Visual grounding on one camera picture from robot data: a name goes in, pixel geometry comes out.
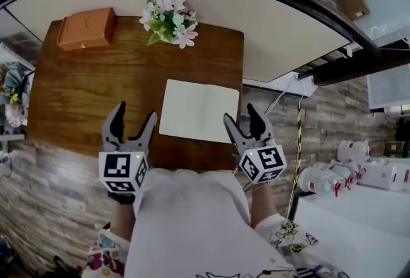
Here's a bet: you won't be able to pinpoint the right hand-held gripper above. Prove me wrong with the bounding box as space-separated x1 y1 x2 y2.
223 103 288 184

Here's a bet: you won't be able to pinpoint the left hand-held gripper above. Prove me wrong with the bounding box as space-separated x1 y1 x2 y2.
98 101 158 197

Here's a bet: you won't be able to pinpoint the cream white notebook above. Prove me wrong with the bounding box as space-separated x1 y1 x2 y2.
158 79 251 144

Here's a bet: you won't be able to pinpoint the person's left forearm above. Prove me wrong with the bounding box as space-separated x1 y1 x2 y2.
108 192 138 242

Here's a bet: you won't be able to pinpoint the person's right forearm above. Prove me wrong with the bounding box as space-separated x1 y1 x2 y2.
249 182 279 229

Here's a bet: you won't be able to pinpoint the black wristband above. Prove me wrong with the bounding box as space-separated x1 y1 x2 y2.
107 192 136 206

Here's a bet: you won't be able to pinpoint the clear plastic bag red label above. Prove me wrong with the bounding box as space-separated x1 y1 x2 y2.
297 161 353 197
336 138 372 164

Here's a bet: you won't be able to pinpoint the white cartoon print shirt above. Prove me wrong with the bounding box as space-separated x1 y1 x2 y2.
81 169 350 278

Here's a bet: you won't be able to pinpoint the orange leather box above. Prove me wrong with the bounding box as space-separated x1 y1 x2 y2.
56 7 118 52

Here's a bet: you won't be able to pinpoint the potted artificial pink flowers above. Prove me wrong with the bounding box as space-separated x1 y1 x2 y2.
139 0 199 49

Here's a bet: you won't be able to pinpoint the wrapped flower bouquet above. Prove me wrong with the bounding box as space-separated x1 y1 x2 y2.
0 61 35 127

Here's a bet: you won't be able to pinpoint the wooden table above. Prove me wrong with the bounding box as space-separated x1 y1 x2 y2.
0 0 384 84

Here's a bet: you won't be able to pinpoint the white box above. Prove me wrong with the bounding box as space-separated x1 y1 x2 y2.
355 163 398 190
395 167 410 193

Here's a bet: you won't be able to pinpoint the white board panel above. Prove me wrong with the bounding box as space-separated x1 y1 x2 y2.
366 65 410 111

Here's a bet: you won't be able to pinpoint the cardboard box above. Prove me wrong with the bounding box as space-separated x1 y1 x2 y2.
339 0 371 21

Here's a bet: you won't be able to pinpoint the white cable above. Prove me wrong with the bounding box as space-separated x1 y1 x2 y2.
264 73 305 116

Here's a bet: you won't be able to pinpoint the yellow black striped cable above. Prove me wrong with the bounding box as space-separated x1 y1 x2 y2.
286 106 304 220

